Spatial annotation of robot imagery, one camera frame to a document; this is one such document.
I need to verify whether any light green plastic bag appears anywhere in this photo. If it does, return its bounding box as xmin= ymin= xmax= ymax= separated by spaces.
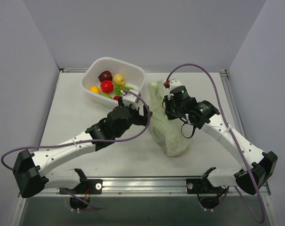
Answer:
xmin=147 ymin=80 xmax=192 ymax=157

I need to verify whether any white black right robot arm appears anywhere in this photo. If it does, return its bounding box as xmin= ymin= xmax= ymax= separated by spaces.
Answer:
xmin=163 ymin=85 xmax=278 ymax=195

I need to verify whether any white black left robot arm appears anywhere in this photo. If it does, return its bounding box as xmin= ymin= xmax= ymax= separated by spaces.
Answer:
xmin=13 ymin=99 xmax=152 ymax=198

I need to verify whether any green fruit in basket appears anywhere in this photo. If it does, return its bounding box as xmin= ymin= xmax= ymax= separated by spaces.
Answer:
xmin=103 ymin=93 xmax=112 ymax=99

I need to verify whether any orange fruit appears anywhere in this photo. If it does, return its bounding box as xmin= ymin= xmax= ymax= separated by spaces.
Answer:
xmin=89 ymin=86 xmax=101 ymax=94

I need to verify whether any green grape bunch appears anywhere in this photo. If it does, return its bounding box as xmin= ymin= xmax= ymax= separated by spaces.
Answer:
xmin=113 ymin=86 xmax=134 ymax=96

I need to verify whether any bright red apple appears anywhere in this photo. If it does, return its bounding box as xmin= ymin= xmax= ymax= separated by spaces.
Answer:
xmin=100 ymin=80 xmax=114 ymax=94

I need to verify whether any yellow pear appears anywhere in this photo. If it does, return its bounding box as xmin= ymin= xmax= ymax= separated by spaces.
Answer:
xmin=113 ymin=73 xmax=125 ymax=86

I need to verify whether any white plastic basket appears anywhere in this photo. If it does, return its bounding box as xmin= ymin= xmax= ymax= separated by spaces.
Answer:
xmin=80 ymin=57 xmax=146 ymax=107

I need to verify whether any dark red apple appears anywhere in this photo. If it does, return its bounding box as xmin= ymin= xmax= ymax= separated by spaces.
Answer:
xmin=98 ymin=71 xmax=113 ymax=82

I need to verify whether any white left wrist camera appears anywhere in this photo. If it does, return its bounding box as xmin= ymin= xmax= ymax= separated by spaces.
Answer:
xmin=122 ymin=90 xmax=139 ymax=106

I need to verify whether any black short right cable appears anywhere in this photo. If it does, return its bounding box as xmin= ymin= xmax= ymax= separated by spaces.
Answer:
xmin=181 ymin=120 xmax=197 ymax=140

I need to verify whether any aluminium table frame rail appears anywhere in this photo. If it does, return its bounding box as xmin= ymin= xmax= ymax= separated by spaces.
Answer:
xmin=220 ymin=70 xmax=246 ymax=137

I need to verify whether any front aluminium mounting rail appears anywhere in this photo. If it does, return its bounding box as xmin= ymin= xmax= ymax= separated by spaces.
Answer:
xmin=59 ymin=178 xmax=230 ymax=196

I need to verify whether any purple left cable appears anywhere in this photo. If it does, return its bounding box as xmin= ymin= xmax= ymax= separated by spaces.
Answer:
xmin=0 ymin=89 xmax=150 ymax=210

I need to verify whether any purple cable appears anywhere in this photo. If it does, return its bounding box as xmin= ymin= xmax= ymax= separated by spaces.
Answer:
xmin=167 ymin=63 xmax=267 ymax=224
xmin=0 ymin=89 xmax=150 ymax=210

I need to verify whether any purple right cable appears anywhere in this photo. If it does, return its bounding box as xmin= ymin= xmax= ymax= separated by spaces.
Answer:
xmin=167 ymin=63 xmax=267 ymax=224

